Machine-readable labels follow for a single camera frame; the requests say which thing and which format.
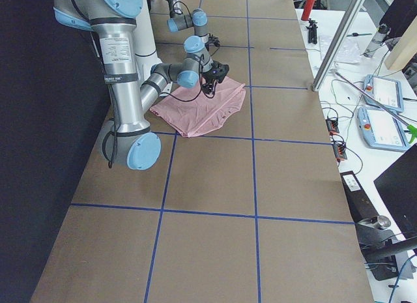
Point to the clear plastic sheet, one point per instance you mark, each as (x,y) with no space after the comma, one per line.
(349,51)

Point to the teach pendant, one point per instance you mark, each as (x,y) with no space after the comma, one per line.
(381,131)
(386,91)

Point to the clear water bottle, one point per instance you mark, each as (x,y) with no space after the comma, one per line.
(377,40)

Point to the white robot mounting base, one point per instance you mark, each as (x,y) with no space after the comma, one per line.
(144,45)

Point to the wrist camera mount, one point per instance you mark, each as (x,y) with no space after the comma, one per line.
(219,71)
(212,41)

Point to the red bottle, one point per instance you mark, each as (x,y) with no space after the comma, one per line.
(307,10)

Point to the black clamp stand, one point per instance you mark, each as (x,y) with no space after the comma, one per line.
(385,254)

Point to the lower orange black connector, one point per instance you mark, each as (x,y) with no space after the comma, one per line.
(339,151)

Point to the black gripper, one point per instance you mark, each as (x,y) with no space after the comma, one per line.
(208,79)

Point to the black box with label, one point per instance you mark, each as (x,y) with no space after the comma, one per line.
(360,205)

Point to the orange black connector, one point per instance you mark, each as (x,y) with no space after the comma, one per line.
(339,151)
(332,125)

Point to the black monitor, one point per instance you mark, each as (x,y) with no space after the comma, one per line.
(397,189)

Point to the lower teach pendant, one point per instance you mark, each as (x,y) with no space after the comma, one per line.
(381,131)

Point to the pink snoopy t-shirt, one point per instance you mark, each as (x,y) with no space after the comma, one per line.
(193,114)

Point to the black folded tripod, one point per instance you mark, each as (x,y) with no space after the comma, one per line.
(312,31)

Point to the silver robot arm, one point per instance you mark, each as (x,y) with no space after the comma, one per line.
(134,74)
(182,18)

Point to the aluminium frame post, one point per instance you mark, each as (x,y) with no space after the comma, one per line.
(341,33)

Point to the upper orange black connector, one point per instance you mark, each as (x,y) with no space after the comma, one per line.
(332,125)

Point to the upper teach pendant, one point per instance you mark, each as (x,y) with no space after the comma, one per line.
(386,91)

